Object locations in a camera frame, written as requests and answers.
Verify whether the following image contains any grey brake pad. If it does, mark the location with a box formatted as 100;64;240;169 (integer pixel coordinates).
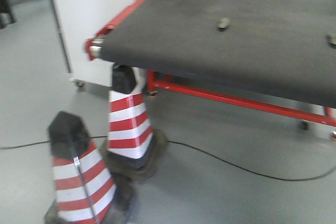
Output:
326;33;336;48
217;18;230;31

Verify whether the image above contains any left striped traffic cone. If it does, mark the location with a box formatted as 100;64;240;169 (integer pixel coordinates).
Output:
100;63;167;181

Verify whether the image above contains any striped traffic cone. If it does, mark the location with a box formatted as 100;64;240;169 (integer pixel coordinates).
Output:
43;110;134;224
100;63;167;181

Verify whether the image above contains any right striped traffic cone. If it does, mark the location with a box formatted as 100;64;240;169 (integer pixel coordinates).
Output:
43;110;134;224

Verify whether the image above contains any white cabinet on wheels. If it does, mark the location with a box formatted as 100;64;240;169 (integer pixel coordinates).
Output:
52;0;136;89

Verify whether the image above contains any black floor cable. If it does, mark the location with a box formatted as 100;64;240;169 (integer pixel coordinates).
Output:
0;134;336;182

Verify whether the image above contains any red metal frame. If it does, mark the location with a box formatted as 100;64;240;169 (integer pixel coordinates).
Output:
83;0;336;130

